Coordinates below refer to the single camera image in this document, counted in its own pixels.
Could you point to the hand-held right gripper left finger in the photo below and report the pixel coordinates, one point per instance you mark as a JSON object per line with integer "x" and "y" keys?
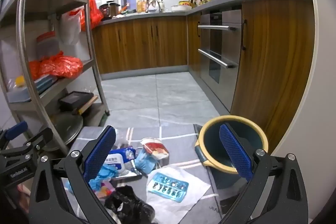
{"x": 99, "y": 154}

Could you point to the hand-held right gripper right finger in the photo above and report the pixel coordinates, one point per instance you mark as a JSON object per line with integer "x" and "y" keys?
{"x": 236, "y": 153}

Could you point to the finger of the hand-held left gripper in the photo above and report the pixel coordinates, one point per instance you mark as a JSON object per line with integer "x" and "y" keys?
{"x": 16, "y": 132}
{"x": 39, "y": 140}

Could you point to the teal bin with yellow rim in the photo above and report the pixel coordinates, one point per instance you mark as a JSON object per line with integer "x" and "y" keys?
{"x": 215, "y": 145}

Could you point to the clear plastic bag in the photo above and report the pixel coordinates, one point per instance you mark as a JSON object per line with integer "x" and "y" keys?
{"x": 130, "y": 167}

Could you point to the blue face mask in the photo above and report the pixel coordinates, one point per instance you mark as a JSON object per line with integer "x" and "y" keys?
{"x": 145, "y": 161}

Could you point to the white paper towel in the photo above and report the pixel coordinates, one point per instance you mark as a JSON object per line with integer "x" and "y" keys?
{"x": 194, "y": 187}

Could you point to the white blue wet wipes pack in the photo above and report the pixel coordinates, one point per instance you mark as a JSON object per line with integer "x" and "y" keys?
{"x": 118, "y": 159}

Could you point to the blue glove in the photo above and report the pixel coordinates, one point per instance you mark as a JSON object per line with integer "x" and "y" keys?
{"x": 105, "y": 174}

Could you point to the round metal pot lid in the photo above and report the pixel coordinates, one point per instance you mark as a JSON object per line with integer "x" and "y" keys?
{"x": 65, "y": 129}

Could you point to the clear lidded plastic box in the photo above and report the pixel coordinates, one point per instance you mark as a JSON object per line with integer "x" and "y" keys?
{"x": 19, "y": 95}

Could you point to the wooden board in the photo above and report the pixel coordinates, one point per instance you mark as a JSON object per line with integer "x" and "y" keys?
{"x": 88, "y": 106}

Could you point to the grey checked floor mat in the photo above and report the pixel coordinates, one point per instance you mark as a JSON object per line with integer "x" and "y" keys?
{"x": 147, "y": 132}

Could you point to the metal shelf rack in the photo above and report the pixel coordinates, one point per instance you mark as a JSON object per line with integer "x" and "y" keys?
{"x": 52, "y": 88}

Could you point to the black plastic bag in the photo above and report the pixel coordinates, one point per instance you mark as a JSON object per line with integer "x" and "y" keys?
{"x": 126, "y": 203}

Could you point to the black box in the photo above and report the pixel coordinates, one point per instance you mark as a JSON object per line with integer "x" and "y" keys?
{"x": 76, "y": 99}

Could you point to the red white food packet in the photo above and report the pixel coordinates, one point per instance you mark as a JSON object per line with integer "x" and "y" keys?
{"x": 155, "y": 148}

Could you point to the blue flat box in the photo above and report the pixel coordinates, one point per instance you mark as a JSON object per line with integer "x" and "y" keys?
{"x": 46, "y": 83}

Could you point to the teal plastic blister pack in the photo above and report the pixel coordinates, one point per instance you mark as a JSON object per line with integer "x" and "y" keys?
{"x": 168, "y": 186}

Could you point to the crumpled red plastic bag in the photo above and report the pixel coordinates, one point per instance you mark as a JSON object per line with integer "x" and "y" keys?
{"x": 57, "y": 65}

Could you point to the plastic container with red lid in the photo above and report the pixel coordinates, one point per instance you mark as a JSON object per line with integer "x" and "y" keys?
{"x": 47, "y": 45}

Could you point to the stainless built-in oven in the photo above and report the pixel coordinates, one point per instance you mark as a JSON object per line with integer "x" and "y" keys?
{"x": 218, "y": 40}

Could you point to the white plastic bag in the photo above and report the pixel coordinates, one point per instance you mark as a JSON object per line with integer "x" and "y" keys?
{"x": 69, "y": 29}

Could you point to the wooden kitchen cabinets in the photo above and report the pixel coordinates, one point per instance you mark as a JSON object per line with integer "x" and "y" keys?
{"x": 147, "y": 43}

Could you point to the hanging red plastic bag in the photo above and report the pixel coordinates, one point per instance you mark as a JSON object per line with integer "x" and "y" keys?
{"x": 93, "y": 11}

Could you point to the dark rice cooker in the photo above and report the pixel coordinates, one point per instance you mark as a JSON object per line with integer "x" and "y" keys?
{"x": 109, "y": 10}

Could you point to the yellow oil bottles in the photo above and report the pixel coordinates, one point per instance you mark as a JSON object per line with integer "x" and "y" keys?
{"x": 141, "y": 6}

